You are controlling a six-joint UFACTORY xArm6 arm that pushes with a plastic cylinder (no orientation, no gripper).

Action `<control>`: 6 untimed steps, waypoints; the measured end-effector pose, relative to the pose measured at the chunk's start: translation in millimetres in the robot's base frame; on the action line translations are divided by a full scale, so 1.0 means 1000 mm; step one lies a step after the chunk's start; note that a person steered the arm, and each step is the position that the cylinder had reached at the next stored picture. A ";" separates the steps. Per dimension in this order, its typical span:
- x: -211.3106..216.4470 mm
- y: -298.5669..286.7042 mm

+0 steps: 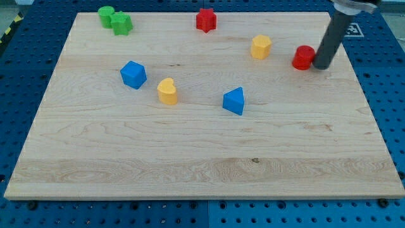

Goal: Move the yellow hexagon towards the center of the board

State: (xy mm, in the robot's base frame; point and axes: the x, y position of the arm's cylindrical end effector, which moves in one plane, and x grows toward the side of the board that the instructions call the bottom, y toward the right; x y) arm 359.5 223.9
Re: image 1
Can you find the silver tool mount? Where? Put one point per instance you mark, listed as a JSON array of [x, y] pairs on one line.
[[354, 7]]

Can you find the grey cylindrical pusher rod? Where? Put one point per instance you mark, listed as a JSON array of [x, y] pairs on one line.
[[332, 39]]

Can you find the yellow hexagon block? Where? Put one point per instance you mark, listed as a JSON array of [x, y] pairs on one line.
[[260, 47]]

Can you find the light wooden board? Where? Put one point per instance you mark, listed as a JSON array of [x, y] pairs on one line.
[[303, 135]]

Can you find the white fiducial marker tag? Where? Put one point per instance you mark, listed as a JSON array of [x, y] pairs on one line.
[[353, 30]]

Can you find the red cylinder block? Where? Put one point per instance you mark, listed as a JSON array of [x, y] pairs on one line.
[[303, 57]]

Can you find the blue triangle block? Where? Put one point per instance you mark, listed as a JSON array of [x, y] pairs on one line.
[[234, 101]]

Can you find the red star block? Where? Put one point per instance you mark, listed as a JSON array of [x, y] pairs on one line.
[[206, 20]]

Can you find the yellow heart block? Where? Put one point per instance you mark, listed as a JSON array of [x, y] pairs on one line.
[[167, 92]]

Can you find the blue cube block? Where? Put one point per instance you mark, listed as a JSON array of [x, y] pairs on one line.
[[133, 74]]

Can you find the green star block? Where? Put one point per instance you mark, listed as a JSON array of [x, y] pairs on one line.
[[121, 23]]

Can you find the green cylinder block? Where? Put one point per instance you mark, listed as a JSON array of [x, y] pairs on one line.
[[105, 13]]

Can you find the yellow black hazard tape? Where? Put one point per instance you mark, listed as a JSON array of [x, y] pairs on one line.
[[10, 31]]

